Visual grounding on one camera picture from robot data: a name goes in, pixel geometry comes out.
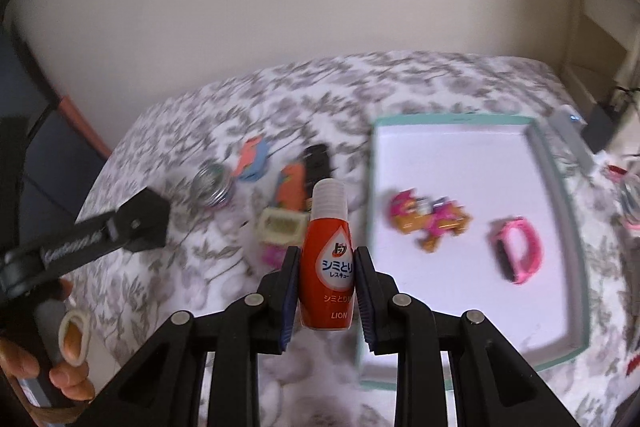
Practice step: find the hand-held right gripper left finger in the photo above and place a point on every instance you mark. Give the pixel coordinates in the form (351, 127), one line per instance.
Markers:
(290, 302)

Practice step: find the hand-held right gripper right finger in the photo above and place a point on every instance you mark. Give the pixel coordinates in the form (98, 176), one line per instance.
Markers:
(364, 302)

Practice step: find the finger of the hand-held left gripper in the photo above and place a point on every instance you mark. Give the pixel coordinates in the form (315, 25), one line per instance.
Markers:
(145, 222)

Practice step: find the red bottle with white cap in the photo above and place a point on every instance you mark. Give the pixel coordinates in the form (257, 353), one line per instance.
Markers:
(327, 247)

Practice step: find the round metal tin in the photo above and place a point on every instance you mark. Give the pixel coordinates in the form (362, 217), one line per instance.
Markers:
(212, 187)

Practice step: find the coral and blue fidget toy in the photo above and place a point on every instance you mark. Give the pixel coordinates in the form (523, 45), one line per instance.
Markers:
(252, 162)

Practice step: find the teal shallow box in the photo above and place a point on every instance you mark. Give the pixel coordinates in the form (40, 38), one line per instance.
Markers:
(450, 157)

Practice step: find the person's left hand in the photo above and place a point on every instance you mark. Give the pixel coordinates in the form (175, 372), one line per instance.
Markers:
(72, 382)

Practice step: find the small pink item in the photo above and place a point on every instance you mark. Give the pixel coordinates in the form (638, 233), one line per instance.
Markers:
(272, 257)

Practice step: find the dark cabinet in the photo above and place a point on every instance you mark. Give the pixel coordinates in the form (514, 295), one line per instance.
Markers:
(65, 157)

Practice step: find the floral blanket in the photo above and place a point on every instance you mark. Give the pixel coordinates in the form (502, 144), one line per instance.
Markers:
(200, 132)

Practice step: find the pink and orange toy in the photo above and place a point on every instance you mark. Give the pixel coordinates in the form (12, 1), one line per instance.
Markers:
(430, 219)

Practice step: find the orange toy knife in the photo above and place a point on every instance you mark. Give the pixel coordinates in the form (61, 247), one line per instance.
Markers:
(292, 187)

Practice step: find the black clip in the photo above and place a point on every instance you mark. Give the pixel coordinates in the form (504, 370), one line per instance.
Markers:
(317, 162)

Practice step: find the pink wristband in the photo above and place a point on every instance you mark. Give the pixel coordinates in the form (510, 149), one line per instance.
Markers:
(502, 257)

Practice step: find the black charger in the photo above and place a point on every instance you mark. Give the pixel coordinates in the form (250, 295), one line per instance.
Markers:
(602, 127)

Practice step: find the white shelf unit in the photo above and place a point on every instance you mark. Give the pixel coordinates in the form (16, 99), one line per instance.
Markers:
(600, 32)

